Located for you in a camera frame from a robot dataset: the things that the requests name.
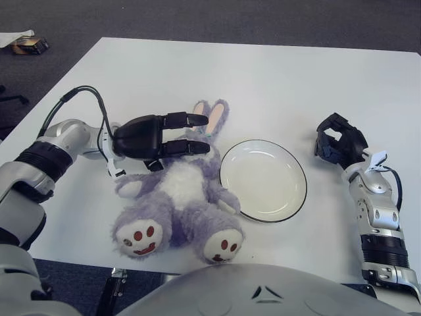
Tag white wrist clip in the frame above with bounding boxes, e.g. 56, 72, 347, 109
98, 123, 128, 178
363, 150, 389, 172

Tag black metal stand frame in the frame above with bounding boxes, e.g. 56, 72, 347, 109
97, 267, 128, 316

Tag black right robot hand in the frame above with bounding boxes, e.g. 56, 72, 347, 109
314, 112, 369, 169

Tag black chair leg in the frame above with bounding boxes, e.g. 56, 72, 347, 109
0, 84, 28, 106

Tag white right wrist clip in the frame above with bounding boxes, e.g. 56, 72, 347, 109
363, 150, 389, 172

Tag silver robot torso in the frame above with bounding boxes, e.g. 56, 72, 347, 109
114, 262, 421, 316

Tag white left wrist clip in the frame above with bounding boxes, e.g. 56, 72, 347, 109
98, 123, 128, 178

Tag white plate black rim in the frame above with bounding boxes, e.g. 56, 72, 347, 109
219, 139, 309, 224

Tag white cloth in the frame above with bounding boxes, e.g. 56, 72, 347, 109
0, 29, 36, 49

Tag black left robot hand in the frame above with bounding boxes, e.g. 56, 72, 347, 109
111, 111, 211, 172

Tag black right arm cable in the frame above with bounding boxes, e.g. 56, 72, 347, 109
383, 166, 404, 218

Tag brown cardboard box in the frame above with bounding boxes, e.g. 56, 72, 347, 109
12, 36, 50, 56

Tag purple plush bunny doll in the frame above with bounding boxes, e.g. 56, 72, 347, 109
109, 98, 246, 265

